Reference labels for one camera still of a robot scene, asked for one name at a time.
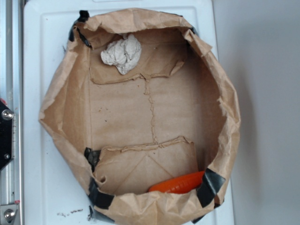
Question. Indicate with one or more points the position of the white paper ball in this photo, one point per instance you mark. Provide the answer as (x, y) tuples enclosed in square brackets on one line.
[(124, 54)]

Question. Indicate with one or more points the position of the brown paper bag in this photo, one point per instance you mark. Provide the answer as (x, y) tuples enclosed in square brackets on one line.
[(145, 117)]

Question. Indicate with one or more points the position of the orange plastic carrot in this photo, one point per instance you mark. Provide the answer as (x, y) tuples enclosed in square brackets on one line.
[(179, 185)]

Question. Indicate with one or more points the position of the black tape bottom right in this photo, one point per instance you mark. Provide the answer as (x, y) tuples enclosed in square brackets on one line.
[(211, 184)]

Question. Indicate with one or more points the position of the black tape bottom left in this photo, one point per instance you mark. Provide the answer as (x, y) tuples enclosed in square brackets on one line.
[(98, 198)]

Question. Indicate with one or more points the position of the white plastic tray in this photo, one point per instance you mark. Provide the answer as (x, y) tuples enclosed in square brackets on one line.
[(52, 195)]

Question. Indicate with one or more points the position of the black mounting bracket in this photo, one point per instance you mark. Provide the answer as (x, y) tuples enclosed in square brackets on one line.
[(6, 134)]

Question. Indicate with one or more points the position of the aluminium frame rail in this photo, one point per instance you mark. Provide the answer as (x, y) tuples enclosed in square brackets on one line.
[(11, 49)]

